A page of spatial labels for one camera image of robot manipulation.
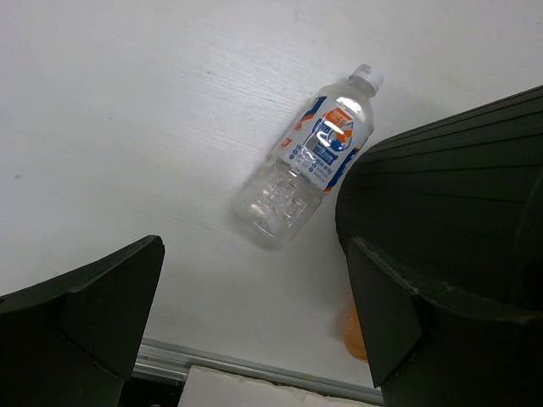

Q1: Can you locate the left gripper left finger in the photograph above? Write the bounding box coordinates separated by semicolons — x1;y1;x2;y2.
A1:
1;235;165;406

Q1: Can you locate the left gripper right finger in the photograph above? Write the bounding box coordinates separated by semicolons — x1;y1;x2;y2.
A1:
347;238;542;406

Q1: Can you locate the black plastic bin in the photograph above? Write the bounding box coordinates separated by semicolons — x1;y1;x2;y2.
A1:
335;87;542;310

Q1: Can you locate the blue orange label bottle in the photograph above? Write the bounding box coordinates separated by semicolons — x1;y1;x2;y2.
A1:
233;64;383;249

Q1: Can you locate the orange juice bottle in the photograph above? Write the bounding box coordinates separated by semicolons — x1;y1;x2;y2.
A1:
334;300;368;362

